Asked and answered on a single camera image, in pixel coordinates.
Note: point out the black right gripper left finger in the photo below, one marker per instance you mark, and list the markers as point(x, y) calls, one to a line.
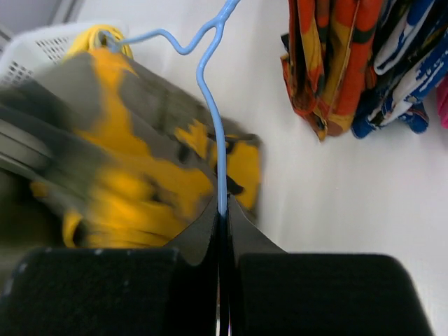
point(170, 290)

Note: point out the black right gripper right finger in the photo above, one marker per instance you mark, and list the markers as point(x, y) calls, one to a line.
point(273, 292)

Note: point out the olive yellow camouflage trousers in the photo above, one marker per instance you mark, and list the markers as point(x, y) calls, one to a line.
point(122, 156)

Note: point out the blue hanger of camouflage trousers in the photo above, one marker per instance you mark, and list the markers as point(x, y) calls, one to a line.
point(218, 24)

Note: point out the orange camouflage trousers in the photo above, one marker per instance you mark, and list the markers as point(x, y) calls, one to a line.
point(325, 68)

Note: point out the pink trousers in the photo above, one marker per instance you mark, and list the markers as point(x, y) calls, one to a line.
point(442, 101)

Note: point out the blue white patterned trousers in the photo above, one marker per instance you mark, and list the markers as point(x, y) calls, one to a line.
point(409, 59)

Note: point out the white plastic basket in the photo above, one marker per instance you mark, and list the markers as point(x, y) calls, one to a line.
point(33, 51)

